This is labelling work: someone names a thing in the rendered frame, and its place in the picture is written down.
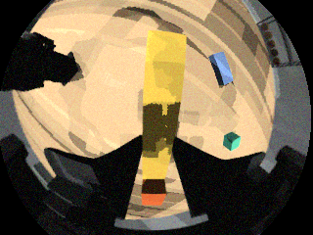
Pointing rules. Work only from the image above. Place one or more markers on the green cube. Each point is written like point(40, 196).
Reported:
point(231, 141)

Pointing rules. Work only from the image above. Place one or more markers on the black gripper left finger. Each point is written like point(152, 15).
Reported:
point(111, 176)

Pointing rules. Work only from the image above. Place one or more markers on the dark blue rectangular bar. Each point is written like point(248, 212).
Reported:
point(221, 67)

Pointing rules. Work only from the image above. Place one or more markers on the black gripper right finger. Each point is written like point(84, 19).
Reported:
point(205, 177)

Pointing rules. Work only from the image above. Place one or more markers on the yellow long bar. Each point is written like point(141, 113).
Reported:
point(163, 85)

